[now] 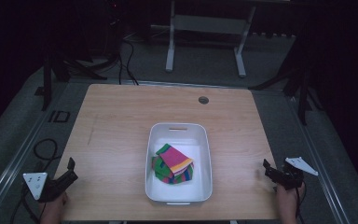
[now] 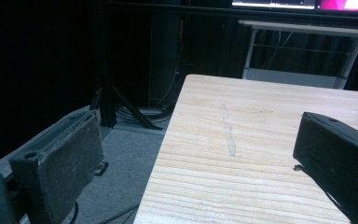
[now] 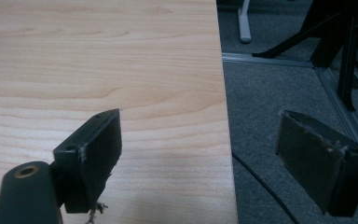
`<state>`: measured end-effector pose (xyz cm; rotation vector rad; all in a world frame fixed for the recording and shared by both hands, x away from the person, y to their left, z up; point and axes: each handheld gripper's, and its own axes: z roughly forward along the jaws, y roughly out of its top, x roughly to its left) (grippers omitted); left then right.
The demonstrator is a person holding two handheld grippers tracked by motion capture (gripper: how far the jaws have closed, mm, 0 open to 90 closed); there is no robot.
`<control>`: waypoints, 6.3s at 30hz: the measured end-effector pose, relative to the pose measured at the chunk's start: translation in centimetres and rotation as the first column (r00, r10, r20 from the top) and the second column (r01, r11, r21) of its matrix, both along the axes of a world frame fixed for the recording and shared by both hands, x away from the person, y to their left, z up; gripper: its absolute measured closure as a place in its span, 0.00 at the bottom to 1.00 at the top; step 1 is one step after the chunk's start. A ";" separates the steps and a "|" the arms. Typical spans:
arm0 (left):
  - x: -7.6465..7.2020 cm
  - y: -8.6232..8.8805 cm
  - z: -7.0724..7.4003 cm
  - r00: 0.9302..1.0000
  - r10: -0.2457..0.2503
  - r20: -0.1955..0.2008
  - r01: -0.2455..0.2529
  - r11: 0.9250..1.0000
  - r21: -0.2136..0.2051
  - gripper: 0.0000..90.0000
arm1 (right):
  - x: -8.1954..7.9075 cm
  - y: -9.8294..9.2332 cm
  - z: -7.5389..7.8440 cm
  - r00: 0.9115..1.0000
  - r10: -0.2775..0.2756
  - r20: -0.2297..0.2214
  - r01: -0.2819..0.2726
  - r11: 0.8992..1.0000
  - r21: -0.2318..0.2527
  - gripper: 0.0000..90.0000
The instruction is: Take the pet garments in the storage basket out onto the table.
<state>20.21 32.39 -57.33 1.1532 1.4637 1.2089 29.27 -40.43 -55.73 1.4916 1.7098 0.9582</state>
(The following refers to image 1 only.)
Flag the colourful striped cloth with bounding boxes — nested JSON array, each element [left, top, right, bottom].
[[151, 143, 196, 186]]

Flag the black looped floor cable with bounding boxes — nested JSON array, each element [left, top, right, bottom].
[[32, 137, 60, 163]]

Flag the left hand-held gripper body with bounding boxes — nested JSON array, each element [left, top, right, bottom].
[[22, 170, 78, 203]]

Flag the person's right hand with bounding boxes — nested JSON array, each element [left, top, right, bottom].
[[275, 182, 306, 224]]

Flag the white metal table frame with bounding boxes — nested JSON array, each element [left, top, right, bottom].
[[150, 0, 257, 79]]

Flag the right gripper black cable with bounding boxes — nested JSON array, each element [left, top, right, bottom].
[[294, 183, 308, 224]]

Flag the black tripod stand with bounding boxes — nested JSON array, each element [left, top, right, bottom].
[[249, 31, 324, 127], [34, 49, 108, 112]]

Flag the white plastic bin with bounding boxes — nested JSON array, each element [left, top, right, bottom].
[[145, 121, 213, 206]]

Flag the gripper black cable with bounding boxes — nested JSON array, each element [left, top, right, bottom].
[[294, 183, 308, 224], [9, 182, 42, 224]]

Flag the person's left hand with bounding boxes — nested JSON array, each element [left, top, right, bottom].
[[38, 191, 70, 224]]

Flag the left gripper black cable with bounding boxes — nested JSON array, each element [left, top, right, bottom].
[[9, 182, 42, 224]]

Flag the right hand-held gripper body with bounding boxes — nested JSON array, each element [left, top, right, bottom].
[[273, 156, 319, 191]]

